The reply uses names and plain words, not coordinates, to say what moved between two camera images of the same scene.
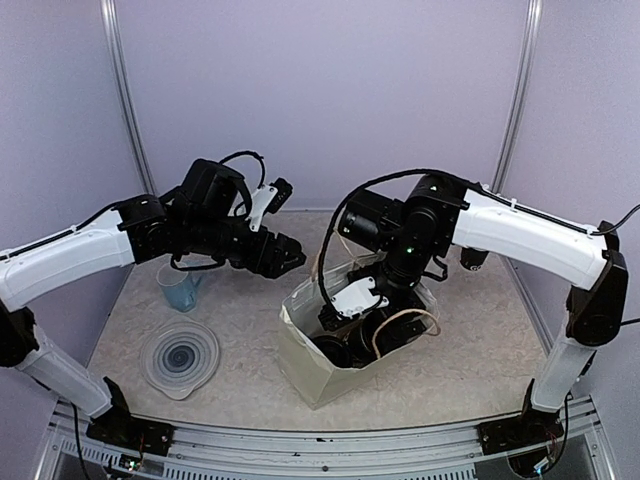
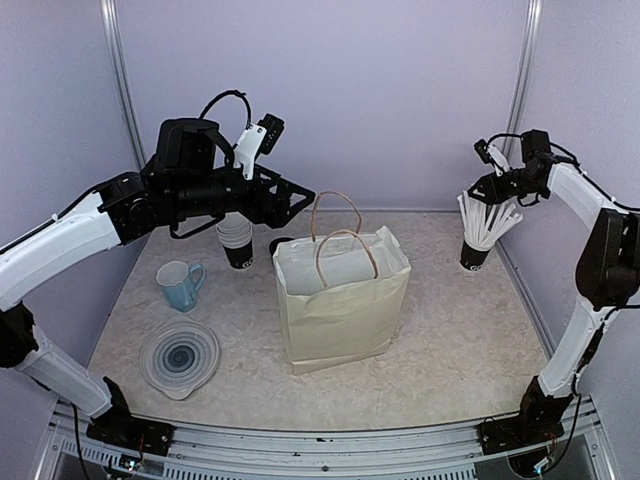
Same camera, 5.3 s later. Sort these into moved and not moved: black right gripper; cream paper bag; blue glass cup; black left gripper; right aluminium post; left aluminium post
Moved: black left gripper; black right gripper; cream paper bag
Not moved: left aluminium post; right aluminium post; blue glass cup
